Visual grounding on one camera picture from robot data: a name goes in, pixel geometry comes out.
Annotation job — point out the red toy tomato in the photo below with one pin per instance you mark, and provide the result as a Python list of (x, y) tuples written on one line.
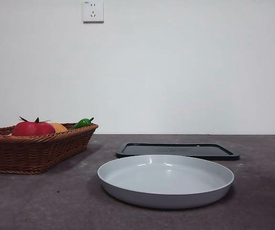
[(33, 129)]

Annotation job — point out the dark rectangular tray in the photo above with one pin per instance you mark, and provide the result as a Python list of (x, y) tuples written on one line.
[(175, 149)]

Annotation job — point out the green toy pepper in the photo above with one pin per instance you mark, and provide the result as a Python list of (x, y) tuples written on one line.
[(81, 123)]

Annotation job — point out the grey round plate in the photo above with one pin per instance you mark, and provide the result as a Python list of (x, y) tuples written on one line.
[(166, 182)]

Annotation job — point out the brown wicker basket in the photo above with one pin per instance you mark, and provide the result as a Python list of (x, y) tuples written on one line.
[(32, 153)]

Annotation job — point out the white wall socket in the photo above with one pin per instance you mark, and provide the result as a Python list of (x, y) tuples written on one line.
[(93, 11)]

